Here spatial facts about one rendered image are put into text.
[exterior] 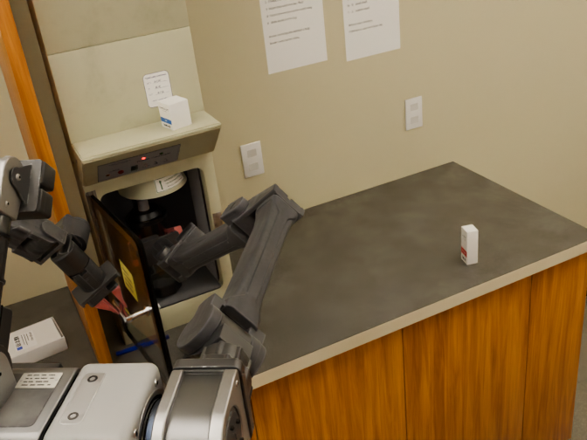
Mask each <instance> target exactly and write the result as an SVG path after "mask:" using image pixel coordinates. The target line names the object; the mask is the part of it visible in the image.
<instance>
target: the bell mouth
mask: <svg viewBox="0 0 587 440"><path fill-rule="evenodd" d="M186 181H187V177H186V175H185V174H184V172H180V173H176V174H173V175H168V176H164V177H162V178H158V179H155V180H152V181H149V182H144V183H140V184H137V185H134V186H131V187H127V188H125V189H119V190H118V192H119V194H120V195H121V196H123V197H126V198H128V199H134V200H146V199H153V198H157V197H161V196H166V195H168V194H171V193H173V192H175V191H177V190H178V189H180V188H181V187H182V186H183V185H184V184H185V183H186Z"/></svg>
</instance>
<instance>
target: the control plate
mask: <svg viewBox="0 0 587 440"><path fill-rule="evenodd" d="M180 146H181V144H178V145H175V146H172V147H168V148H162V149H159V150H156V151H152V152H149V153H146V154H142V155H137V156H133V157H129V158H127V159H123V160H119V161H117V162H110V163H107V164H104V165H100V166H98V182H102V181H105V180H108V179H112V178H115V177H118V176H121V175H127V174H130V173H134V172H137V171H140V170H144V169H146V168H153V167H155V166H159V165H162V164H165V163H169V162H174V161H177V159H178V155H179V150H180ZM161 152H163V154H162V155H159V154H160V153H161ZM142 157H146V158H145V159H143V160H142ZM165 158H168V160H167V161H166V160H164V159H165ZM155 161H158V162H157V163H155ZM146 163H148V166H147V167H146V166H144V164H146ZM135 165H138V169H137V170H133V171H131V167H132V166H135ZM120 170H124V173H122V174H118V172H119V171H120ZM108 174H110V176H106V175H108Z"/></svg>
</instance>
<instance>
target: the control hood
mask: <svg viewBox="0 0 587 440"><path fill-rule="evenodd" d="M190 117H191V123H192V124H191V125H188V126H186V127H182V128H179V129H177V130H174V131H173V130H171V129H168V128H166V127H163V126H162V122H161V121H159V122H156V123H152V124H148V125H145V126H141V127H135V128H131V129H129V130H125V131H121V132H118V133H114V134H108V135H104V136H101V137H97V138H93V139H90V140H86V141H81V142H77V143H73V144H72V148H73V153H74V157H75V161H76V163H77V167H78V171H79V176H80V180H81V182H82V184H83V186H85V187H86V186H90V185H93V184H96V183H99V182H98V166H100V165H104V164H107V163H110V162H117V161H119V160H123V159H127V158H129V157H133V156H137V155H142V154H146V153H149V152H152V151H156V150H159V149H162V148H168V147H172V146H175V145H178V144H181V146H180V150H179V155H178V159H177V161H181V160H184V159H187V158H191V157H193V156H197V155H202V154H206V153H209V152H212V151H214V149H215V146H216V143H217V140H218V135H219V132H220V129H221V123H220V122H219V121H217V120H216V119H214V118H213V117H212V116H210V115H209V114H208V113H206V112H205V111H200V112H196V113H191V114H190ZM177 161H175V162H177ZM169 163H171V162H169ZM169 163H165V164H169ZM165 164H162V165H165ZM162 165H159V166H162ZM159 166H155V167H159ZM155 167H153V168H155ZM146 169H149V168H146ZM146 169H144V170H146ZM140 171H143V170H140ZM140 171H137V172H140ZM137 172H134V173H137ZM130 174H133V173H130ZM130 174H128V175H130ZM122 176H124V175H121V176H118V177H122ZM118 177H115V178H118ZM112 179H114V178H112ZM112 179H108V180H112ZM108 180H105V181H108ZM105 181H102V182H105Z"/></svg>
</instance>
